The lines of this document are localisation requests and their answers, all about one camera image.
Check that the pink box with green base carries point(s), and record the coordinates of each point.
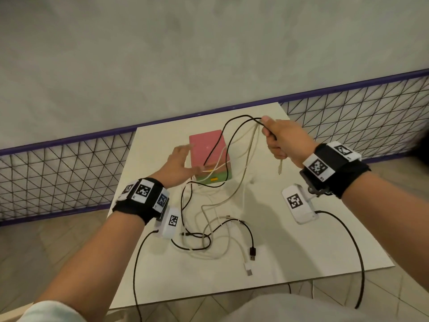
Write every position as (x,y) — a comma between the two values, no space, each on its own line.
(209,147)

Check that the person's white sleeve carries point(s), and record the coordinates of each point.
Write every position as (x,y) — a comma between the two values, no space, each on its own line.
(50,313)

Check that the person's right thumb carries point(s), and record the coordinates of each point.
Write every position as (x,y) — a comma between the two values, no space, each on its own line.
(268,121)

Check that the person's left thumb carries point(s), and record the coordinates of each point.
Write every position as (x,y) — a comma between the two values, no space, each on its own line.
(193,170)

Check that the person's right hand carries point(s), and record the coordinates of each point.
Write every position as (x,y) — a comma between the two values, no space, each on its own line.
(291,140)

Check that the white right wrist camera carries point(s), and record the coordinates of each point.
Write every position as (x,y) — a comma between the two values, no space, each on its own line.
(299,206)

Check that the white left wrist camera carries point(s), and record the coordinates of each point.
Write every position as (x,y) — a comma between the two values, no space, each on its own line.
(168,223)

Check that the black wristband with markers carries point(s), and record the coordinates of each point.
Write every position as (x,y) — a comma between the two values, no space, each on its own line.
(144,201)
(338,167)

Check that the black right wristband with markers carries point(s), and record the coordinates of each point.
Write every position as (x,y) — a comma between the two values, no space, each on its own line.
(338,167)

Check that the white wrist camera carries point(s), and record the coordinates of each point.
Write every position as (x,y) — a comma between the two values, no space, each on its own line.
(168,223)
(299,206)

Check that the person's left forearm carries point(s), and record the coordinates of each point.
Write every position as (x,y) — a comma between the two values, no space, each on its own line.
(97,261)

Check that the person's right forearm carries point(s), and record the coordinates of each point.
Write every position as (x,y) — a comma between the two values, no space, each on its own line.
(388,217)

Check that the person's left hand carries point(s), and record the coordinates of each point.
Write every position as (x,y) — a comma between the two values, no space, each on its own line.
(176,167)

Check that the black left wristband with markers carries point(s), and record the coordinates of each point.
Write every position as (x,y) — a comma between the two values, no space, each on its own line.
(144,201)

